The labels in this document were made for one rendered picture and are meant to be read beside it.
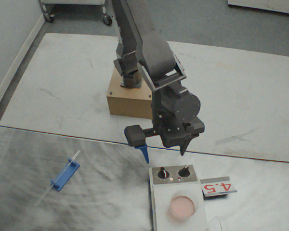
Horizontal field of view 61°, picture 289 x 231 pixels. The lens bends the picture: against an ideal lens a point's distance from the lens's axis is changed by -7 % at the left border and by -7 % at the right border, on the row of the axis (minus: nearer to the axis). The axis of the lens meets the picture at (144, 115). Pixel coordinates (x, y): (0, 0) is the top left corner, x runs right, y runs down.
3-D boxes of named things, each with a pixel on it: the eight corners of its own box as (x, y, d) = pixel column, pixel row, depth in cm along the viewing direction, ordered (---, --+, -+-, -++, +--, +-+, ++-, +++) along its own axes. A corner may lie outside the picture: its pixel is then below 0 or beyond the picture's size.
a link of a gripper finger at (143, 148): (129, 135, 64) (135, 148, 59) (143, 133, 65) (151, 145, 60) (131, 158, 67) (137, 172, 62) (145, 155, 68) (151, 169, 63)
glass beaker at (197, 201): (167, 224, 60) (170, 217, 52) (166, 198, 63) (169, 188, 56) (197, 224, 60) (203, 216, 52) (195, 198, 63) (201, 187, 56)
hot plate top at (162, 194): (152, 187, 65) (153, 186, 64) (200, 183, 65) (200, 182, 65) (157, 236, 59) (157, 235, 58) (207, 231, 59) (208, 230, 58)
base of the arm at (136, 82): (124, 70, 83) (123, 56, 78) (145, 72, 82) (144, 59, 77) (119, 87, 80) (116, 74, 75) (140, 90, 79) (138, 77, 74)
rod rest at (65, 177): (72, 159, 78) (69, 154, 75) (80, 165, 77) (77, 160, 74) (50, 185, 73) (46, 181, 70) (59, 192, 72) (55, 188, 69)
